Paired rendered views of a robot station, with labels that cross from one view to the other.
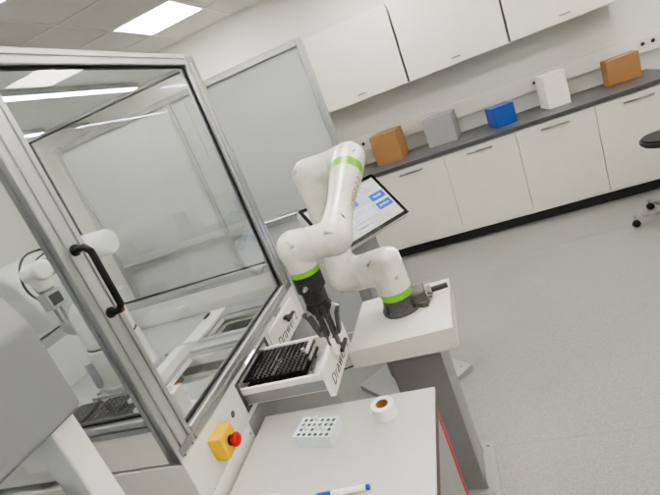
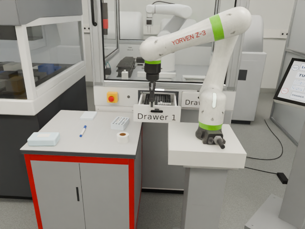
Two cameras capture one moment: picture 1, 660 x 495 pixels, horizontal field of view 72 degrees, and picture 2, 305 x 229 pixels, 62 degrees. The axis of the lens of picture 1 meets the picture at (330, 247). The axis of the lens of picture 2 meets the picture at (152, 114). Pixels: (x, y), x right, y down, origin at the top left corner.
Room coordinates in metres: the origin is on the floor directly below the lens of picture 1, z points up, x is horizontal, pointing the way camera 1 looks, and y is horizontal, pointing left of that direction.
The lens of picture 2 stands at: (0.91, -1.27, 1.46)
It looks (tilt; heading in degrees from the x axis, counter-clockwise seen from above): 22 degrees down; 74
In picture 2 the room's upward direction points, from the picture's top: 1 degrees clockwise
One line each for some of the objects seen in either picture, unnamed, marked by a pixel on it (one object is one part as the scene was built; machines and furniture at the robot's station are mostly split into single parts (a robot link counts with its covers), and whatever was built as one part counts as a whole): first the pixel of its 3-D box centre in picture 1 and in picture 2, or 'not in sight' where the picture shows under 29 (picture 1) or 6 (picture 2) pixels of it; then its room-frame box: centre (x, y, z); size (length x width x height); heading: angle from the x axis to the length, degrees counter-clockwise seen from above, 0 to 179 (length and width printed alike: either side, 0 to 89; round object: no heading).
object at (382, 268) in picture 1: (384, 273); (211, 108); (1.57, -0.15, 0.99); 0.16 x 0.13 x 0.19; 66
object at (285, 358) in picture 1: (283, 367); (157, 103); (1.41, 0.30, 0.87); 0.22 x 0.18 x 0.06; 71
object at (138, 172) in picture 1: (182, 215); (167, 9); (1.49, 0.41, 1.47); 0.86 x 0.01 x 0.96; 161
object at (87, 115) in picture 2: not in sight; (88, 115); (0.95, 0.43, 0.77); 0.13 x 0.09 x 0.02; 72
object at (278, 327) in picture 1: (285, 324); (201, 100); (1.74, 0.29, 0.87); 0.29 x 0.02 x 0.11; 161
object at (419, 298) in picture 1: (413, 297); (212, 135); (1.55, -0.22, 0.87); 0.26 x 0.15 x 0.06; 77
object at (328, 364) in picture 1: (336, 355); (156, 113); (1.35, 0.11, 0.87); 0.29 x 0.02 x 0.11; 161
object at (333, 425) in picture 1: (317, 431); (120, 123); (1.14, 0.23, 0.78); 0.12 x 0.08 x 0.04; 61
